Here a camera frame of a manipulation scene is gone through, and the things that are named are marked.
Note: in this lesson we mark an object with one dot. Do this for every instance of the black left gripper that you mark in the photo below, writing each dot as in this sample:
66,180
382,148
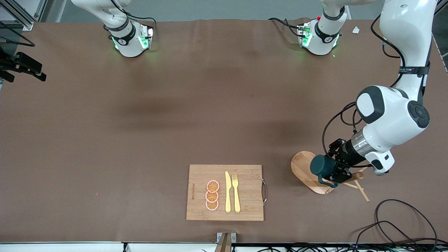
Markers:
347,154

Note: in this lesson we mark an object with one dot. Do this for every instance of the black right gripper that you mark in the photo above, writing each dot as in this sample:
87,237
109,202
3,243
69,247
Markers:
21,63

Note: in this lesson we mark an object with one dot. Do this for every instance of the dark green cup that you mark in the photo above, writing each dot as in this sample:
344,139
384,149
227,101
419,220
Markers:
320,165

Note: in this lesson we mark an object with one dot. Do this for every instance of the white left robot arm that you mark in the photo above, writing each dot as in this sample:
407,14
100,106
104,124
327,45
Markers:
388,115

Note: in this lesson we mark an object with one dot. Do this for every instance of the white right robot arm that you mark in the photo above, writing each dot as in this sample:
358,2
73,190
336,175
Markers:
127,43

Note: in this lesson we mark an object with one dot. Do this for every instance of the wooden cup rack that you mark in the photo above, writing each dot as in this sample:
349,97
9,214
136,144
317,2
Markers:
302,168

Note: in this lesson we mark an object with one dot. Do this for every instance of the bamboo cutting board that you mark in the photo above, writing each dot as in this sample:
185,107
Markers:
248,196

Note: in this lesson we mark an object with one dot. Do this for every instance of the yellow plastic fork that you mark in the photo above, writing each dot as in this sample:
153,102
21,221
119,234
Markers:
236,194

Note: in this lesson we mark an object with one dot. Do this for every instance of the yellow plastic knife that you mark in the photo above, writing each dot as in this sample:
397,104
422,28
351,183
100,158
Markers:
228,192

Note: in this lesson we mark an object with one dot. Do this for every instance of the orange slice toy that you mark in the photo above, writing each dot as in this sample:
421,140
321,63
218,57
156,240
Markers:
212,186
211,205
211,196

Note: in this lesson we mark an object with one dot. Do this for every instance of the white paper scrap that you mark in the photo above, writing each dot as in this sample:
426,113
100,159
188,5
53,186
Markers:
356,30

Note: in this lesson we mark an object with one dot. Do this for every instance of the brown table cover sheet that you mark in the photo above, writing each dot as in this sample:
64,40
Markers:
140,157

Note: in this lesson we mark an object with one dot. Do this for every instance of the aluminium frame profile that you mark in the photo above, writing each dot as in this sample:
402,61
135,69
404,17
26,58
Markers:
26,23

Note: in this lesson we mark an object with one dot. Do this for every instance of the metal table bracket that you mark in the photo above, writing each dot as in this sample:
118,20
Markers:
225,239

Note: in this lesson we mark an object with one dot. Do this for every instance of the white table edge rail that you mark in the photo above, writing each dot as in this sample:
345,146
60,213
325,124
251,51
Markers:
70,246

